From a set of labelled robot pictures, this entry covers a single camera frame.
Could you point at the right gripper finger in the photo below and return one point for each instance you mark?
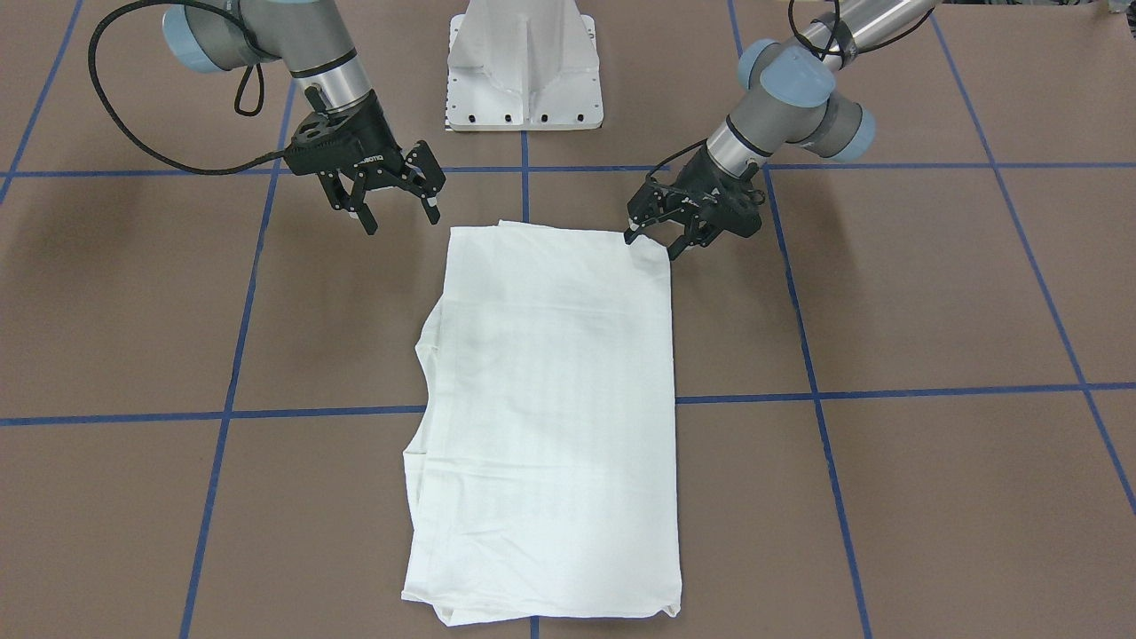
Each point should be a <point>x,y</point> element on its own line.
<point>425,178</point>
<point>353,201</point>

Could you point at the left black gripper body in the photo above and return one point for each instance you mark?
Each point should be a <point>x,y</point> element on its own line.
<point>695,189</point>

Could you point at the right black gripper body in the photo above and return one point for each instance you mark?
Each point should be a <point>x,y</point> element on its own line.
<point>371,142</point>

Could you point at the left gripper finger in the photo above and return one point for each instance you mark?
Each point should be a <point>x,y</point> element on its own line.
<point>697,231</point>
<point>648,207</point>

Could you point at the white long-sleeve printed shirt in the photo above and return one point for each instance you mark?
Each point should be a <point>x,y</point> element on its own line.
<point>542,480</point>

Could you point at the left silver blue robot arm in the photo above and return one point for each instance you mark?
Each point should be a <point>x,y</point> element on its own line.
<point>790,99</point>

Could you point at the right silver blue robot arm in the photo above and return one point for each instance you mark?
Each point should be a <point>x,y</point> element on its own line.
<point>310,37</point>

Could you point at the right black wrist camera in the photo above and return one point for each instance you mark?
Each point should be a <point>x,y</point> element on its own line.
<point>323,142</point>

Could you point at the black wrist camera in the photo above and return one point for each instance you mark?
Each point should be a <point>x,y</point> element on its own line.
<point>323,142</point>
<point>737,207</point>

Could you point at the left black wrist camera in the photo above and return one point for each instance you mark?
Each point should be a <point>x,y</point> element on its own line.
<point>737,207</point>

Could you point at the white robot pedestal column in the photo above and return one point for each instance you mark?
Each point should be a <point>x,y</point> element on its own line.
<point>529,66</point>

